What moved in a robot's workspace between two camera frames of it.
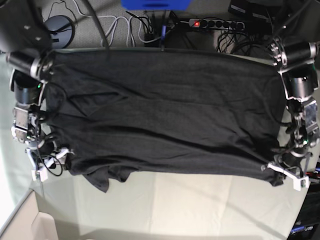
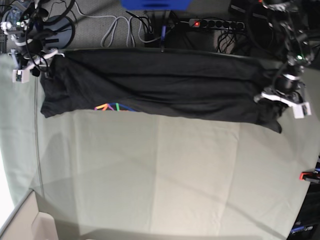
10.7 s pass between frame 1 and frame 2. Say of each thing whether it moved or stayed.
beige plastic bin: stayed
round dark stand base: stayed
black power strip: stayed
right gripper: moved
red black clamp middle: stayed
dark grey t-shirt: moved
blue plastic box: stayed
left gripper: moved
